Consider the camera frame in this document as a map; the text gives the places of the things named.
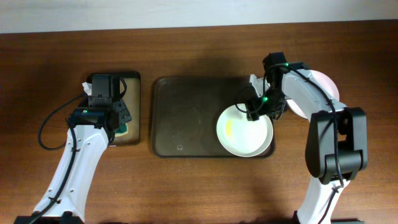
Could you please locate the light green plate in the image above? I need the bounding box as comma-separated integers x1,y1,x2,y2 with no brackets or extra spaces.
216,103,274,157

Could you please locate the pinkish white plate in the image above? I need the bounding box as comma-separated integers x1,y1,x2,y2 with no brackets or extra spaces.
282,69,346,121

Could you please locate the small black water tray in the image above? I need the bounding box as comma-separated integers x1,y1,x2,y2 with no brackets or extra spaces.
82,71,141,147

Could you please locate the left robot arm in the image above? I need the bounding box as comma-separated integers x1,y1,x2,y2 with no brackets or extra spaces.
14,96,132,223

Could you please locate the green yellow sponge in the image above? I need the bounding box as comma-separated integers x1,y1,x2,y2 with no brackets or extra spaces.
115,123,128,138

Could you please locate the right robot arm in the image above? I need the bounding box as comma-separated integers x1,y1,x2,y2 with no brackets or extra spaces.
244,66,368,223

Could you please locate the large brown serving tray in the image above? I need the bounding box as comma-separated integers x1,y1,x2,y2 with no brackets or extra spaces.
151,76,276,158

